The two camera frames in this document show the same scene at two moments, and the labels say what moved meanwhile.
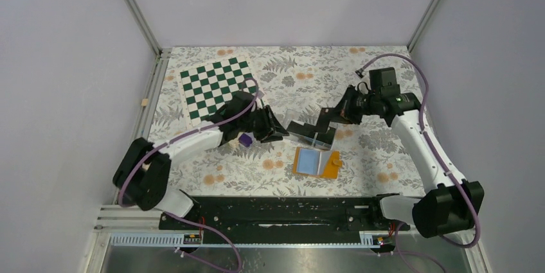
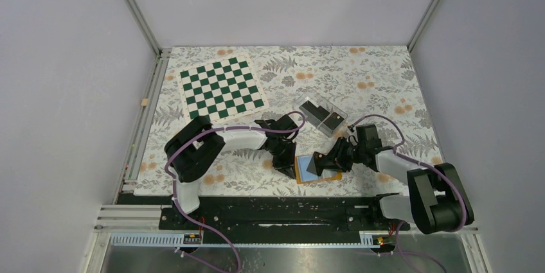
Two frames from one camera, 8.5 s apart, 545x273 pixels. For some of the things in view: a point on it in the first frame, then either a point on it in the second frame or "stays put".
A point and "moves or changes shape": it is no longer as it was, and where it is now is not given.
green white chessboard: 209,86 stays put
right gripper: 344,108 -> 331,161
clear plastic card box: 304,125 moves or changes shape
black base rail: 279,220 stays put
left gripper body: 261,123 -> 283,154
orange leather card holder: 324,164 moves or changes shape
